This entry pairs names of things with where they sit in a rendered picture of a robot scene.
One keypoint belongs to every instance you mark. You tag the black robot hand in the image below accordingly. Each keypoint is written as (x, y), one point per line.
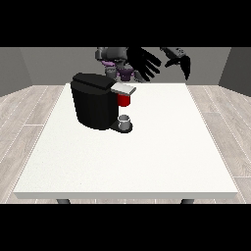
(140, 60)
(184, 63)

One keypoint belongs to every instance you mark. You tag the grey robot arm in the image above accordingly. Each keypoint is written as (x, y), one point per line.
(114, 53)
(173, 51)

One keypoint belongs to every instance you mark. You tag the pale grey machine lid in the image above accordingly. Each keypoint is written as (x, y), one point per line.
(123, 88)

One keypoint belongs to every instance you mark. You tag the red pod holder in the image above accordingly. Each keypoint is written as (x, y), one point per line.
(123, 100)

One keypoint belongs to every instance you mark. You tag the black coffee machine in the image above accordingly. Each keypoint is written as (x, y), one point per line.
(93, 104)

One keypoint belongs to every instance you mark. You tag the grey robot trunk purple rings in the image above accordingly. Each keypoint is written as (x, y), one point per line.
(124, 74)

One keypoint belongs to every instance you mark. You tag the small grey cup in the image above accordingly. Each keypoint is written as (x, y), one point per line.
(124, 122)

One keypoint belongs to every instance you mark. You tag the dark table leg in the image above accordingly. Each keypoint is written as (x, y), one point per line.
(63, 201)
(187, 201)

